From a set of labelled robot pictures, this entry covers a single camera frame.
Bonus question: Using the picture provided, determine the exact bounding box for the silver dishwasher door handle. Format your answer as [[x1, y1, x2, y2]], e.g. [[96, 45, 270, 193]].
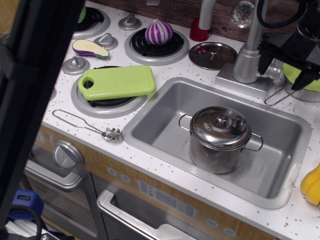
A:
[[96, 190, 193, 240]]

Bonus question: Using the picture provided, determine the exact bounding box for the stainless steel pot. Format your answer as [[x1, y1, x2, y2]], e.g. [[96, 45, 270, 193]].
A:
[[187, 126, 264, 174]]

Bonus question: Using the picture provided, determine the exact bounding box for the back middle stove burner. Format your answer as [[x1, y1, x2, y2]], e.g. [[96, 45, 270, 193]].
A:
[[124, 28, 190, 67]]

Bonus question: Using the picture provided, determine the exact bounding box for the toy eggplant half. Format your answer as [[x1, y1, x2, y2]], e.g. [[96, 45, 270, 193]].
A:
[[72, 39, 109, 59]]

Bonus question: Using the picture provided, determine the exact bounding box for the metal wire pasta spoon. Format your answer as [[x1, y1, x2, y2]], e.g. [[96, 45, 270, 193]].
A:
[[52, 109, 123, 142]]

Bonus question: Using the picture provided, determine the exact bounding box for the small steel saucepan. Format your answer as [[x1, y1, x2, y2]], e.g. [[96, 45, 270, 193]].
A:
[[264, 80, 320, 107]]

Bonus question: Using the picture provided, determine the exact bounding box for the clear crystal knob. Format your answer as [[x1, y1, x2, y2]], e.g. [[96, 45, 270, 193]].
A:
[[230, 0, 254, 29]]

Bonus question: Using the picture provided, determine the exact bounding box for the silver stove knob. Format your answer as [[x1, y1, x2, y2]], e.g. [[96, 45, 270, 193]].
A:
[[93, 33, 119, 50], [118, 13, 142, 31], [61, 56, 90, 76], [49, 88, 57, 101]]

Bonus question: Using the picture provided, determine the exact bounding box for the silver stove knob middle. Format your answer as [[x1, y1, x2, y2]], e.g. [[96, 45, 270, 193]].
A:
[[93, 33, 119, 50]]

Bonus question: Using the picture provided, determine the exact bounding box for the silver stove knob lower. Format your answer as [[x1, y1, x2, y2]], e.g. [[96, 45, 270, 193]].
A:
[[61, 56, 90, 76]]

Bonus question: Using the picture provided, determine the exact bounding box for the back left stove burner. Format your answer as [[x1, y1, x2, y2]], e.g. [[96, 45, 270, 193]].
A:
[[72, 6, 111, 41]]

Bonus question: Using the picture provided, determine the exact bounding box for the front stove burner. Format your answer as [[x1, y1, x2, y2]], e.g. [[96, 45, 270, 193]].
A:
[[71, 66, 149, 119]]

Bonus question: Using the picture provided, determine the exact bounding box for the red toy cup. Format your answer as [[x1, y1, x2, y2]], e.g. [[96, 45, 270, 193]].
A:
[[189, 17, 209, 42]]

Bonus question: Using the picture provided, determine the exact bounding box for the steel pot lid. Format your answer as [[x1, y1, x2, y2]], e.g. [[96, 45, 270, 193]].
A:
[[190, 106, 252, 150]]

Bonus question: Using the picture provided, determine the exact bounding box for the silver faucet lever handle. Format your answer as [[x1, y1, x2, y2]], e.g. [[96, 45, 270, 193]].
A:
[[260, 59, 284, 80]]

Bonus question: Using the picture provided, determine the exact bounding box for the silver toy faucet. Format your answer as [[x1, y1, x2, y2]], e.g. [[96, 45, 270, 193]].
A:
[[215, 0, 272, 100]]

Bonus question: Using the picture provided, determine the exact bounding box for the stove burner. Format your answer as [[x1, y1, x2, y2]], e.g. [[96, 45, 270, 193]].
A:
[[72, 6, 111, 41], [124, 28, 190, 67], [71, 66, 149, 119]]

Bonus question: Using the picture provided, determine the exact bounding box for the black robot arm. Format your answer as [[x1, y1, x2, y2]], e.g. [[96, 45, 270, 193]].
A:
[[256, 0, 320, 91]]

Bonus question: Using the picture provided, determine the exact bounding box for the black foreground frame post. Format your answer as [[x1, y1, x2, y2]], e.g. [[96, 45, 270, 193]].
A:
[[0, 0, 84, 240]]

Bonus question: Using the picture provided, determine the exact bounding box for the black coiled cable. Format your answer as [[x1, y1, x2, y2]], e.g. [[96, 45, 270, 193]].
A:
[[7, 203, 42, 240]]

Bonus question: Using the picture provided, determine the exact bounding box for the blue clamp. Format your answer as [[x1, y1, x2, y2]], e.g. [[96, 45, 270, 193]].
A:
[[8, 188, 44, 220]]

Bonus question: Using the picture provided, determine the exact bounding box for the grey toy sink basin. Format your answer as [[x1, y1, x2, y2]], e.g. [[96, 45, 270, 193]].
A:
[[123, 77, 312, 209]]

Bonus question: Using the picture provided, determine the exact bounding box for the green plastic cutting board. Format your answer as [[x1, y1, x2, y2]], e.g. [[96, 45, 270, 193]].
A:
[[78, 65, 156, 101]]

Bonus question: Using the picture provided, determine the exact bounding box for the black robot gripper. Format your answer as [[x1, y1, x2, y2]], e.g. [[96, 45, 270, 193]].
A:
[[257, 32, 320, 91]]

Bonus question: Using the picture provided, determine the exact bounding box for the green plastic plate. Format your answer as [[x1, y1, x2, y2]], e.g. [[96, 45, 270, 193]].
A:
[[282, 63, 320, 92]]

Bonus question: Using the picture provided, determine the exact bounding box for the silver stove knob top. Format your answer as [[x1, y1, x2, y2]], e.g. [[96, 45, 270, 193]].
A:
[[118, 13, 142, 31]]

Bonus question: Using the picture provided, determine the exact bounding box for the yellow toy squash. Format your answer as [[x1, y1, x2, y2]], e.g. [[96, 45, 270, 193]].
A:
[[300, 165, 320, 206]]

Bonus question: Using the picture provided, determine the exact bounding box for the flat steel lid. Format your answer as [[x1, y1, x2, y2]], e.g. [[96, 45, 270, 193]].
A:
[[188, 42, 238, 71]]

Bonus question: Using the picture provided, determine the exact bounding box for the green toy bitter gourd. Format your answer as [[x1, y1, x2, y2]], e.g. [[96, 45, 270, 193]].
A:
[[77, 5, 87, 24]]

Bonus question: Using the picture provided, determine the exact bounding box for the silver oven door handle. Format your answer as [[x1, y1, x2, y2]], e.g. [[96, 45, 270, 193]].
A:
[[25, 160, 83, 193]]

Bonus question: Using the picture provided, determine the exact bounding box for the purple white toy onion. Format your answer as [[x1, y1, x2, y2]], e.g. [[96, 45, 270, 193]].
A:
[[144, 18, 174, 46]]

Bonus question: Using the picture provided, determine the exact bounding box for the silver oven dial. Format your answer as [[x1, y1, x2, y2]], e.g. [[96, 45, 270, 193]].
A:
[[52, 140, 84, 169]]

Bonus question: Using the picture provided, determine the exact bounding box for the silver stove knob far left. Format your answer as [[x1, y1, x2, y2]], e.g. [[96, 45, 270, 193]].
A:
[[49, 88, 57, 101]]

